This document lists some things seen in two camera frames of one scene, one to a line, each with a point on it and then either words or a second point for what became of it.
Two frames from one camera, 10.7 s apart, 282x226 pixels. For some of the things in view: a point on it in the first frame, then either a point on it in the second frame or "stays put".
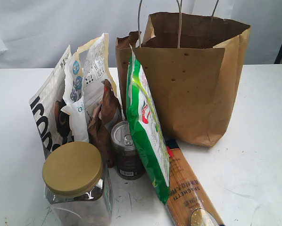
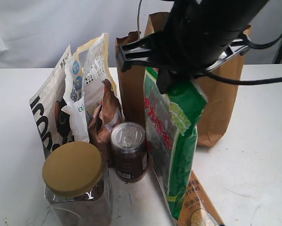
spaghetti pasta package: [189, 204] stays put
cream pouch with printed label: [97, 68] stays put
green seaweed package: [147, 133] → [171, 118]
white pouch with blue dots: [74, 103] stays put
